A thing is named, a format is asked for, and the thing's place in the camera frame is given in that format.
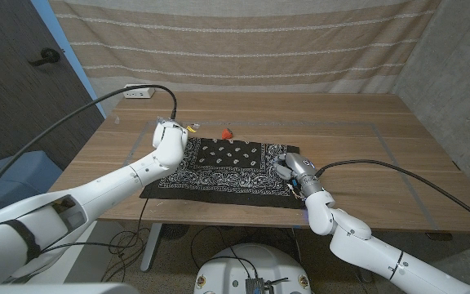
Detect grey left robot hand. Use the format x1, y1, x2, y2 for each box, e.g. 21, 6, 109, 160
156, 117, 188, 130

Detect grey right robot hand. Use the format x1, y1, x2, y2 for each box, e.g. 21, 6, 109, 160
273, 152, 317, 185

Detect black paisley bandana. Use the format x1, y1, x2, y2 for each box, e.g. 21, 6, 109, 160
139, 136, 306, 210

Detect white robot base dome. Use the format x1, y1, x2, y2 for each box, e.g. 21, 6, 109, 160
193, 243, 313, 294

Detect white power strip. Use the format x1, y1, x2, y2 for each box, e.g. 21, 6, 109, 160
122, 83, 156, 100

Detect beige striped backdrop cloth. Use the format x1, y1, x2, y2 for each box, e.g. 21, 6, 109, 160
49, 0, 442, 94

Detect dark round floor object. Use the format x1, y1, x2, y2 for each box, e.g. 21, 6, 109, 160
160, 223, 190, 242

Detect white table leg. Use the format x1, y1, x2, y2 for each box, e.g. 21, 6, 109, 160
140, 222, 163, 273

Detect small black electronics box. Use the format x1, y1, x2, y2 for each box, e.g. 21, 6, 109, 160
245, 277, 265, 294

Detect blue plastic bin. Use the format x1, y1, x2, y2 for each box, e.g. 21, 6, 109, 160
0, 149, 64, 217

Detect dark wood-grain door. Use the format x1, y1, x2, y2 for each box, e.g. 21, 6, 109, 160
0, 0, 105, 171

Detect black table foot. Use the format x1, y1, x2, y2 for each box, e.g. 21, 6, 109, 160
424, 231, 455, 242

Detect white tagged right wrist wires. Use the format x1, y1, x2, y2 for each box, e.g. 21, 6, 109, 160
286, 181, 304, 201

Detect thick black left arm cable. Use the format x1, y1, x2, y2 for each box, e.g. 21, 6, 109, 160
0, 83, 179, 221

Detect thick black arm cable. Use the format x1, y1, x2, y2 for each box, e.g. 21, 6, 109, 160
314, 158, 470, 232
0, 83, 179, 221

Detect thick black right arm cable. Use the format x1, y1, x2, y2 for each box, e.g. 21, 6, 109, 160
314, 158, 470, 232

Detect thin black cable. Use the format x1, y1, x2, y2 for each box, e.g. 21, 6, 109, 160
188, 224, 260, 281

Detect blue door frame strip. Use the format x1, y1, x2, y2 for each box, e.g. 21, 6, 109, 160
29, 0, 108, 119

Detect tangled black floor cables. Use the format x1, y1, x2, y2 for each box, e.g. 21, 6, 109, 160
102, 198, 154, 283

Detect black door handle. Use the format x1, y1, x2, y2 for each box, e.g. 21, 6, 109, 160
29, 47, 61, 67

